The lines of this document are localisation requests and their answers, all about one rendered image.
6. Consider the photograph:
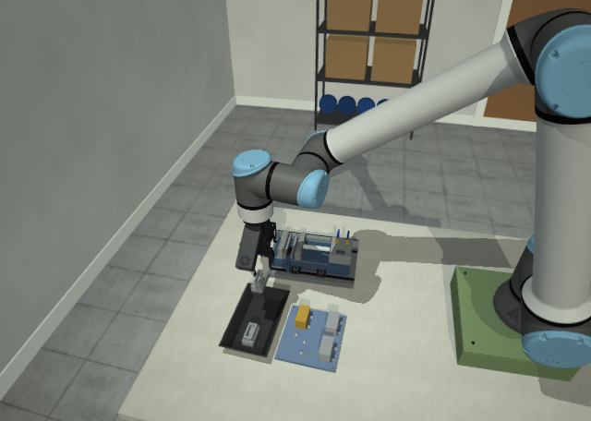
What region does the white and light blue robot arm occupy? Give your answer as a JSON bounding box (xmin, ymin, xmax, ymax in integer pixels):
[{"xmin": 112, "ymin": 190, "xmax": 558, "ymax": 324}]
[{"xmin": 233, "ymin": 8, "xmax": 591, "ymax": 368}]

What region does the yellow rectangular block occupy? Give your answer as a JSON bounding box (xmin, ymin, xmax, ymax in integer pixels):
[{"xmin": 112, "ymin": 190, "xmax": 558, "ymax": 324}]
[{"xmin": 295, "ymin": 305, "xmax": 310, "ymax": 330}]

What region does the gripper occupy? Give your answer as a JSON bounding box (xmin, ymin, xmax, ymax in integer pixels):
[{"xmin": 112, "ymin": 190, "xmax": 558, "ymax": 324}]
[{"xmin": 243, "ymin": 219, "xmax": 277, "ymax": 280}]

